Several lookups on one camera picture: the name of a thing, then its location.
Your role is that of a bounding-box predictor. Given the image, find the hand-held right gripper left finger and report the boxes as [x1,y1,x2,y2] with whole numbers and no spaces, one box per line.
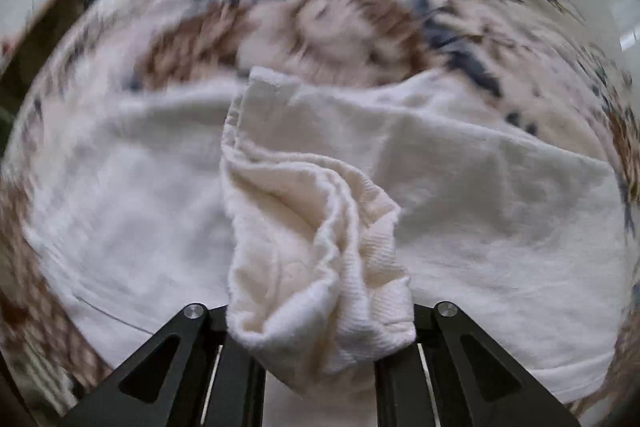
[60,303,266,427]

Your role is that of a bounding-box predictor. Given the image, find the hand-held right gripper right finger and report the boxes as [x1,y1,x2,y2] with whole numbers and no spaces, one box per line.
[372,300,583,427]

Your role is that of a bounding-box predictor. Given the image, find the white pants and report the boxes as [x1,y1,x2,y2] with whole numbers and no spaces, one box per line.
[20,66,631,403]

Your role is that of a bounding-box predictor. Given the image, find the floral blanket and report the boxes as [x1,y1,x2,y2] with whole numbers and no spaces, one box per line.
[0,0,640,413]

